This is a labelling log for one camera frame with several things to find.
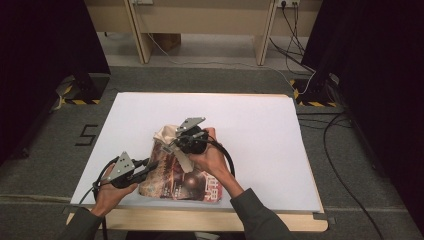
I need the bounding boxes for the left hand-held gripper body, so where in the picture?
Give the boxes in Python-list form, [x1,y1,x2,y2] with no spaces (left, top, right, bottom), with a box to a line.
[106,151,137,189]

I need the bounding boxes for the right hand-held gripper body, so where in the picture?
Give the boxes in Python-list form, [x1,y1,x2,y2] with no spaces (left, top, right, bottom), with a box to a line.
[174,116,210,155]

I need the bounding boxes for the beige textured cloth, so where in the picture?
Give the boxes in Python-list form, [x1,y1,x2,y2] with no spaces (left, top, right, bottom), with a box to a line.
[153,124,194,174]

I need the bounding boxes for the glossy illustrated magazine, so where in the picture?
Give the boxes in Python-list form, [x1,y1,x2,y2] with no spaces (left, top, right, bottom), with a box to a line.
[138,139,224,203]

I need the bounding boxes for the person's right hand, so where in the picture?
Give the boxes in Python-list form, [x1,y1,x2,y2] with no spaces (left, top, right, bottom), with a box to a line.
[189,127,234,188]

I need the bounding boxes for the person's left hand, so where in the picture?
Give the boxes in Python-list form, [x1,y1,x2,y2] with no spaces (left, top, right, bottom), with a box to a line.
[91,165,139,218]

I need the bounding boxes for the wooden table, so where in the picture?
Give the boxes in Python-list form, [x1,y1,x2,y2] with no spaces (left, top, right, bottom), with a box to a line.
[66,91,329,233]

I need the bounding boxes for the white table cover sheet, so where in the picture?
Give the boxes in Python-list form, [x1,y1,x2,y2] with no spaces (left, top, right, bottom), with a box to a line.
[69,91,324,214]

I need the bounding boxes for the black stand base hazard tape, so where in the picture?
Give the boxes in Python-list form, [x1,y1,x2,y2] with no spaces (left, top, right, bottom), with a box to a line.
[54,73,111,106]
[289,73,339,108]

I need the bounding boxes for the cardboard box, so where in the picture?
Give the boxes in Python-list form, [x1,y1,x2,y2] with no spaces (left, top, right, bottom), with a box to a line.
[156,33,182,52]

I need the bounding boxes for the light wooden desk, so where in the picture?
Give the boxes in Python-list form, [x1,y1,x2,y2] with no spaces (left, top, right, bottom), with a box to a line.
[83,0,323,66]

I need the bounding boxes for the black curtain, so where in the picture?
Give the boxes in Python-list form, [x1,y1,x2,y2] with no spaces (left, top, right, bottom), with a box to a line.
[301,0,424,234]
[0,0,111,164]

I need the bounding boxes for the left hand-held gripper cable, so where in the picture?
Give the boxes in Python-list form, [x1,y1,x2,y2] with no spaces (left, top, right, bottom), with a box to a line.
[78,156,121,240]

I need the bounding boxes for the white floor cable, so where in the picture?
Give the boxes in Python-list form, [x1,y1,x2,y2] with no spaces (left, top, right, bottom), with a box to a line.
[146,33,318,98]

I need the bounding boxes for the thin black floor cables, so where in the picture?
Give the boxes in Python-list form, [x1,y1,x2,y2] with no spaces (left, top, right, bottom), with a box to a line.
[296,111,354,130]

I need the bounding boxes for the black power cable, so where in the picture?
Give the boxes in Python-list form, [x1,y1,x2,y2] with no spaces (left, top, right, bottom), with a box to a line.
[281,1,306,56]
[284,1,301,73]
[269,37,317,74]

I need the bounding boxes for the thick black floor cable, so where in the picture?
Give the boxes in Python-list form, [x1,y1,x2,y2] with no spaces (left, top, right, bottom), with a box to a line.
[322,113,386,240]

